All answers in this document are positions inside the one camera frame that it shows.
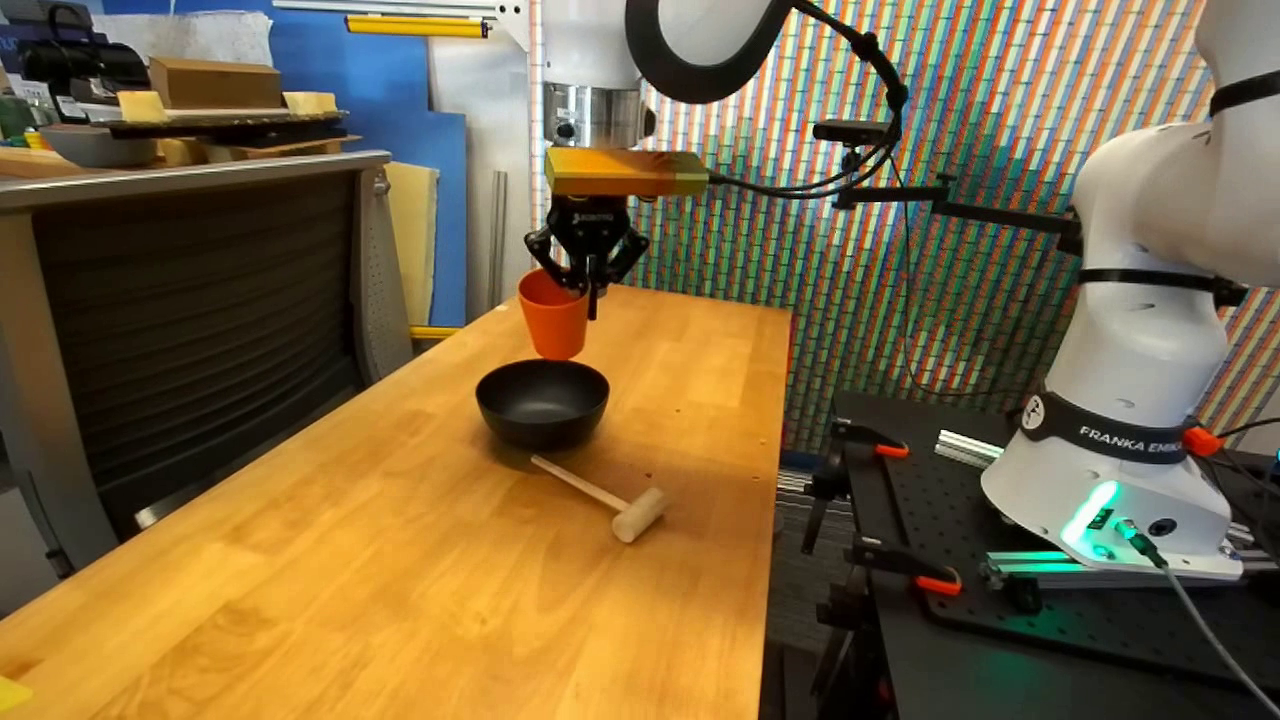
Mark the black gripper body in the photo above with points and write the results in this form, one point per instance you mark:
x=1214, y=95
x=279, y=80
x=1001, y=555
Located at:
x=589, y=224

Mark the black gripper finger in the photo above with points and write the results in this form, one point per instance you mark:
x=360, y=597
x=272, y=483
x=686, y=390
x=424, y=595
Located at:
x=615, y=265
x=543, y=255

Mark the red plastic cup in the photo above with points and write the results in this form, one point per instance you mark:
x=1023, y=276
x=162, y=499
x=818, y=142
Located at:
x=552, y=318

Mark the black perforated robot base table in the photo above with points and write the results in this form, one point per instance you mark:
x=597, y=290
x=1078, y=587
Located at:
x=1029, y=648

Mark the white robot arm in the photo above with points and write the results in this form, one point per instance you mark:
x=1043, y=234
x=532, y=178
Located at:
x=1103, y=459

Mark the black bowl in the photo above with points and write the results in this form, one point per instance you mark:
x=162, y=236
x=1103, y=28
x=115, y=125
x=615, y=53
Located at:
x=543, y=407

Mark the blue board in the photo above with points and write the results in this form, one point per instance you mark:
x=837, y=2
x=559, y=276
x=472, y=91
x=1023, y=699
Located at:
x=380, y=80

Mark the wooden mallet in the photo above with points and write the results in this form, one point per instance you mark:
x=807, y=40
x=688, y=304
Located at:
x=631, y=518

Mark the yellow bar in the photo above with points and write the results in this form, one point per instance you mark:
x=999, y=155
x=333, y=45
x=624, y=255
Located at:
x=418, y=27

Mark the stack of wooden boards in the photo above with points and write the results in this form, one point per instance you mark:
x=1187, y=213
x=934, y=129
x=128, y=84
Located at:
x=198, y=114

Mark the dark panel cabinet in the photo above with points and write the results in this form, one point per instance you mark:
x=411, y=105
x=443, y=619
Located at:
x=162, y=328

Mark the yellow wrist camera box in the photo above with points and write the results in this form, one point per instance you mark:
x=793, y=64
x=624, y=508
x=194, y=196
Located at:
x=624, y=174

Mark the orange-handled clamp upper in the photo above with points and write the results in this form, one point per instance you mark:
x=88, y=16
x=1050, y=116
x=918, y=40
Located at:
x=859, y=443

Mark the orange-handled clamp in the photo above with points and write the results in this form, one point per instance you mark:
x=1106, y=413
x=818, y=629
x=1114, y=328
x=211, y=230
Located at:
x=1205, y=447
x=859, y=443
x=924, y=572

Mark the silver aluminium rail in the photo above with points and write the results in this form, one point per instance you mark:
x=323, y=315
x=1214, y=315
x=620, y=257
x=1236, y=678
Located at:
x=966, y=450

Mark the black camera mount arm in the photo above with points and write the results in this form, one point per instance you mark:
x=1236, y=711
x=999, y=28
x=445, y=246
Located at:
x=937, y=196

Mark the orange-handled clamp lower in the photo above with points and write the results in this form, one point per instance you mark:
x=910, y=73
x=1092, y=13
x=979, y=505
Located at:
x=924, y=572

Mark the orange-handled clamp right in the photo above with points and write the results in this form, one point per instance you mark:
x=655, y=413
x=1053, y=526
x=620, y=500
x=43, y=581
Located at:
x=1205, y=447

